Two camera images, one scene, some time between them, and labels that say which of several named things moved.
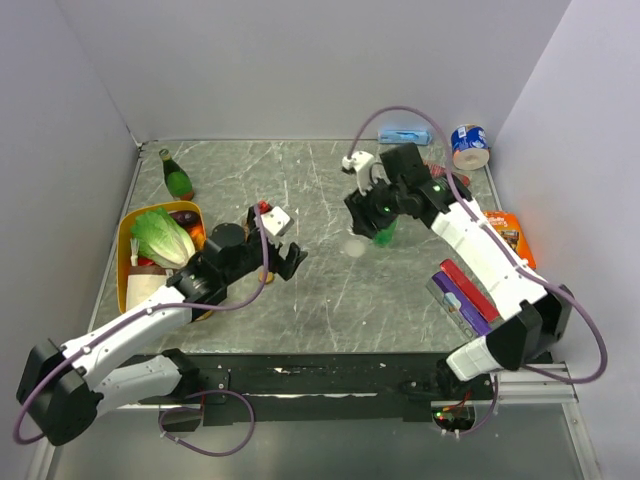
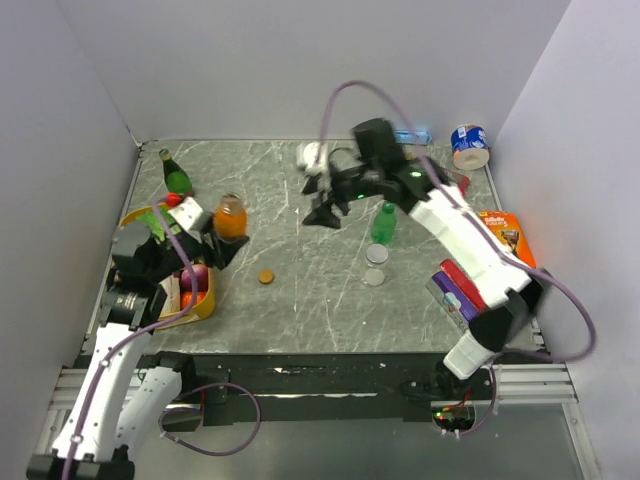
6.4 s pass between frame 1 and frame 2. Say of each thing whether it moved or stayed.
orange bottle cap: stayed
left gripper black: moved
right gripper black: moved
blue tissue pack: stayed
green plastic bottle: stayed
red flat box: stayed
